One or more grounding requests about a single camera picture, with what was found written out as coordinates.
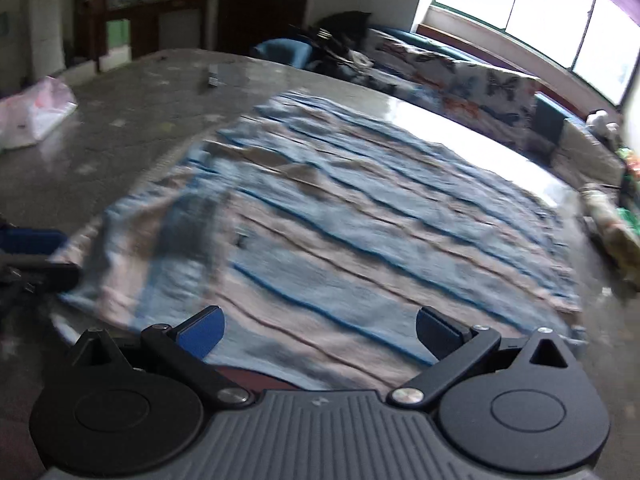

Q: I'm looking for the green framed window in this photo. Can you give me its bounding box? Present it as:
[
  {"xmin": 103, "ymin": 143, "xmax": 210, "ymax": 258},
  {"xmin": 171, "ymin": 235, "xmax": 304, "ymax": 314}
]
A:
[{"xmin": 414, "ymin": 0, "xmax": 640, "ymax": 107}]

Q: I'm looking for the long butterfly print cushion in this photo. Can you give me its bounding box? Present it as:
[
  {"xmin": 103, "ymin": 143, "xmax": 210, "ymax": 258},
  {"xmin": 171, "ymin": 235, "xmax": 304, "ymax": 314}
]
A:
[{"xmin": 365, "ymin": 29, "xmax": 458, "ymax": 73}]

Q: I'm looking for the pink plastic bag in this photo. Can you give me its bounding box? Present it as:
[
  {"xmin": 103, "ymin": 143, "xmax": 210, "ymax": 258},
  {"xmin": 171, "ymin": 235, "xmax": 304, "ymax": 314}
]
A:
[{"xmin": 0, "ymin": 76, "xmax": 78, "ymax": 151}]

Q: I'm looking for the large butterfly print cushion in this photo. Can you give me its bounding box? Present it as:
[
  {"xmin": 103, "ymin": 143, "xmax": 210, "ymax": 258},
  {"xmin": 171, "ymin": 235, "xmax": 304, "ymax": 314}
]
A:
[{"xmin": 442, "ymin": 55, "xmax": 542, "ymax": 150}]

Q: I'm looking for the dark wooden door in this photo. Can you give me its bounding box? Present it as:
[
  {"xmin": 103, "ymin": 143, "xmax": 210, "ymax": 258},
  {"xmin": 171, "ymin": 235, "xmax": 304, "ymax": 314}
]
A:
[{"xmin": 219, "ymin": 0, "xmax": 317, "ymax": 54}]

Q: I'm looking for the yellow pink folded clothes pile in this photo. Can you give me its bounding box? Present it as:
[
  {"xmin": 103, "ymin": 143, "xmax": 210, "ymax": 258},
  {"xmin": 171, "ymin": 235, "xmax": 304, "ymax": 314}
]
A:
[{"xmin": 577, "ymin": 182, "xmax": 640, "ymax": 272}]

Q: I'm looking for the white plush toy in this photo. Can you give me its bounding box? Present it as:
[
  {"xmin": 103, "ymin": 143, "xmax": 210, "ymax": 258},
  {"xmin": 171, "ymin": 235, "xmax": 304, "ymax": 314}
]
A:
[{"xmin": 585, "ymin": 109, "xmax": 619, "ymax": 137}]

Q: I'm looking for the black white clothes heap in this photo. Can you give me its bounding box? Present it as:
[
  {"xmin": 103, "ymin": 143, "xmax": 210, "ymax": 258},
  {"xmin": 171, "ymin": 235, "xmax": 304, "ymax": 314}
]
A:
[{"xmin": 309, "ymin": 30, "xmax": 377, "ymax": 75}]

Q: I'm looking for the white fridge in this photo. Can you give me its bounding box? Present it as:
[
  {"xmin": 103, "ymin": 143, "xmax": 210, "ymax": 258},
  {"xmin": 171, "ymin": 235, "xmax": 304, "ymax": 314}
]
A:
[{"xmin": 27, "ymin": 0, "xmax": 69, "ymax": 74}]

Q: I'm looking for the dark wooden display cabinet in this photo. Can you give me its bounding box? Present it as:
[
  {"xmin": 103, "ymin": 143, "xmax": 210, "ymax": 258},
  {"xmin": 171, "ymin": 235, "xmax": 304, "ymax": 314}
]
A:
[{"xmin": 72, "ymin": 0, "xmax": 211, "ymax": 72}]

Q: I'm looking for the teal sofa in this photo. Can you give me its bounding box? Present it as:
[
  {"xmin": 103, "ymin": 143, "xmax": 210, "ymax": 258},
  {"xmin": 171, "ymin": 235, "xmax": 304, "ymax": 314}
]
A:
[{"xmin": 250, "ymin": 24, "xmax": 640, "ymax": 201}]

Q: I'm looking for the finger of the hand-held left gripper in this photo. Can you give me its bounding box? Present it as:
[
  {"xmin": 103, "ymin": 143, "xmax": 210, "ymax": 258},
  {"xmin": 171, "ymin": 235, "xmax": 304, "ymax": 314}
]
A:
[
  {"xmin": 0, "ymin": 228, "xmax": 67, "ymax": 257},
  {"xmin": 0, "ymin": 256, "xmax": 82, "ymax": 295}
]

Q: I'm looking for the grey quilted table cover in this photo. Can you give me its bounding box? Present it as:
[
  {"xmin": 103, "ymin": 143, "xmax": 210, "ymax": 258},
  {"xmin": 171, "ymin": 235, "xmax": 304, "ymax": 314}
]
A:
[{"xmin": 0, "ymin": 49, "xmax": 640, "ymax": 480}]

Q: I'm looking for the blue pink striped towel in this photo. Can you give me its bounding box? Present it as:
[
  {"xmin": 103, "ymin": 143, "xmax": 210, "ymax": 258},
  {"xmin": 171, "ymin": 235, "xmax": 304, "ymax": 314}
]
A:
[{"xmin": 50, "ymin": 90, "xmax": 583, "ymax": 391}]

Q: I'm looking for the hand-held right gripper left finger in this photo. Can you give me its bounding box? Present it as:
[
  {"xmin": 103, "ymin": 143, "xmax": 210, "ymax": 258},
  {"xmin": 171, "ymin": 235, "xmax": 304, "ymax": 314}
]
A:
[{"xmin": 67, "ymin": 305, "xmax": 256, "ymax": 407}]

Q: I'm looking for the dark pen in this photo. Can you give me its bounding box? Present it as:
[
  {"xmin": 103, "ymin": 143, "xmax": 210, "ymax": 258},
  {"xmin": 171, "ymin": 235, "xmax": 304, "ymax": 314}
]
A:
[{"xmin": 199, "ymin": 64, "xmax": 221, "ymax": 94}]

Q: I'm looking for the black bag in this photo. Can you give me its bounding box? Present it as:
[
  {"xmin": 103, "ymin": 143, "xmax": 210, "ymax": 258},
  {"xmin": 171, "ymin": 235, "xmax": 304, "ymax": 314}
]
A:
[{"xmin": 317, "ymin": 10, "xmax": 373, "ymax": 46}]

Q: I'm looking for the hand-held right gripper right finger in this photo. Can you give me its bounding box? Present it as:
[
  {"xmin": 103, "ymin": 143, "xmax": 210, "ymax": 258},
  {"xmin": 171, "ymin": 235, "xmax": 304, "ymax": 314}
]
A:
[{"xmin": 387, "ymin": 306, "xmax": 581, "ymax": 408}]

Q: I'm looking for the grey pillow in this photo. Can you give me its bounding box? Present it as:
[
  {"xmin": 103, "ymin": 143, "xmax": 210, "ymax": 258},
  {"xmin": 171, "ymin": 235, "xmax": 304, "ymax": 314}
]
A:
[{"xmin": 555, "ymin": 119, "xmax": 626, "ymax": 177}]

